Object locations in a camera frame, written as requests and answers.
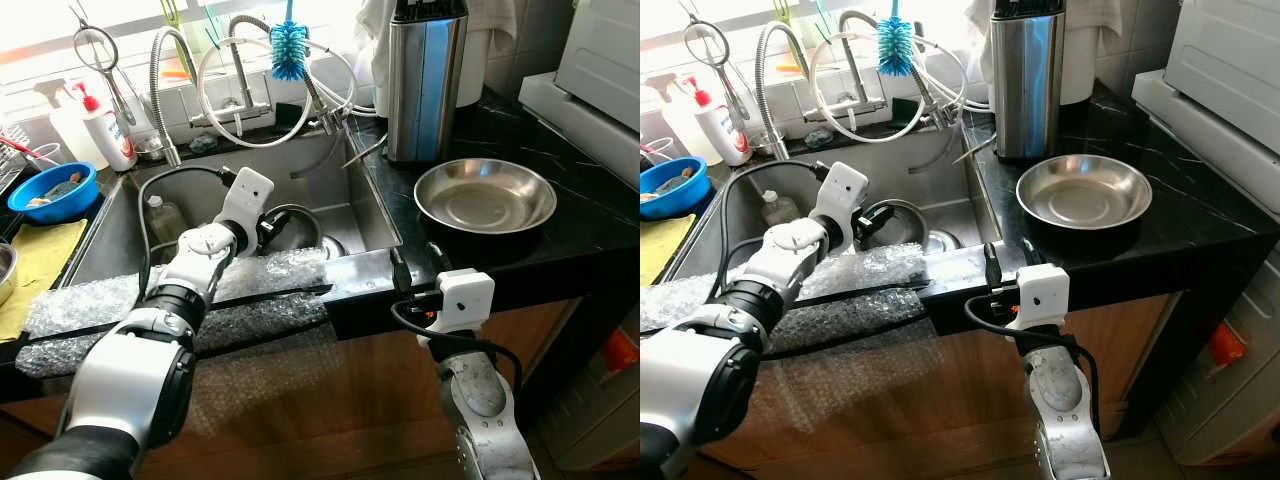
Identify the orange plastic object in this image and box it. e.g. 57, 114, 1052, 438
1208, 322, 1246, 366
600, 328, 639, 373

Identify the yellow cloth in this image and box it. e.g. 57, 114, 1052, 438
0, 220, 89, 343
640, 213, 696, 286

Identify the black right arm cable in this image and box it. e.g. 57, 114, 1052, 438
390, 290, 526, 396
963, 288, 1103, 431

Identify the steel mixer tap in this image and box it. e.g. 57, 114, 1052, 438
188, 15, 273, 129
800, 12, 889, 121

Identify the grey brown sponge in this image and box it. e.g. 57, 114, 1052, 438
645, 165, 696, 196
28, 172, 86, 206

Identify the white red pump soap bottle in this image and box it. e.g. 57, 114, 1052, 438
688, 75, 753, 166
75, 80, 138, 173

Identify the wire dish rack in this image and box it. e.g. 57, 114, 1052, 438
0, 125, 31, 196

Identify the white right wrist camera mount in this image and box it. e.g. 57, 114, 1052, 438
437, 268, 496, 336
1015, 263, 1071, 331

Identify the large shallow steel bowl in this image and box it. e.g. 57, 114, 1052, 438
413, 157, 558, 236
1016, 153, 1153, 231

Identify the steel kitchen sink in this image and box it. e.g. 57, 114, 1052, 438
670, 130, 1001, 276
65, 135, 403, 286

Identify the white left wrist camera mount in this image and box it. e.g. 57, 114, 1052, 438
810, 162, 869, 241
213, 166, 276, 246

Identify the steel knife block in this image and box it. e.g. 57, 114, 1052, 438
990, 0, 1066, 161
387, 0, 469, 164

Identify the bubble wrap sheet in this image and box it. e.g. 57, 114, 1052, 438
15, 248, 331, 379
640, 243, 931, 356

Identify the steel wire skimmer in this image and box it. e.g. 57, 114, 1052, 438
70, 5, 136, 126
683, 5, 749, 119

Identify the blue plastic bowl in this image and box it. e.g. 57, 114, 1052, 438
8, 162, 99, 224
640, 155, 711, 219

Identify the white looped hose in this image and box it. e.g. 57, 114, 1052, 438
195, 38, 376, 149
808, 33, 991, 144

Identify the white spray bottle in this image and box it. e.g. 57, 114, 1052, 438
645, 72, 706, 151
35, 78, 101, 166

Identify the wooden base cabinet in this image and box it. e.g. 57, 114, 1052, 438
640, 290, 1201, 480
0, 300, 591, 480

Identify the clear plastic bottle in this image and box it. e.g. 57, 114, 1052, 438
143, 195, 191, 251
760, 188, 809, 236

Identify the flexible steel gooseneck faucet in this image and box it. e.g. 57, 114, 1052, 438
755, 22, 806, 161
148, 27, 199, 169

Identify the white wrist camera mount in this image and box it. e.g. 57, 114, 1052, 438
437, 268, 496, 336
1015, 263, 1071, 331
810, 162, 869, 241
213, 166, 276, 246

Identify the blue bottle brush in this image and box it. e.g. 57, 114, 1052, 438
877, 0, 916, 78
270, 0, 309, 81

